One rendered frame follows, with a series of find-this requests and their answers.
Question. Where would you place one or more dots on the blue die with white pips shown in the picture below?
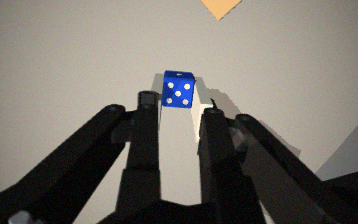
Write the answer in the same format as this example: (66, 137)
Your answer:
(178, 89)

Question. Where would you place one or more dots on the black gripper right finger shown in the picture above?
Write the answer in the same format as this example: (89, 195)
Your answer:
(289, 191)

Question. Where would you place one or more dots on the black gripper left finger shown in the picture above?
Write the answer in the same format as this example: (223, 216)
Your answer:
(56, 190)

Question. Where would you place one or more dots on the orange flat mat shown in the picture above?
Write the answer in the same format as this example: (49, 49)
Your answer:
(219, 7)

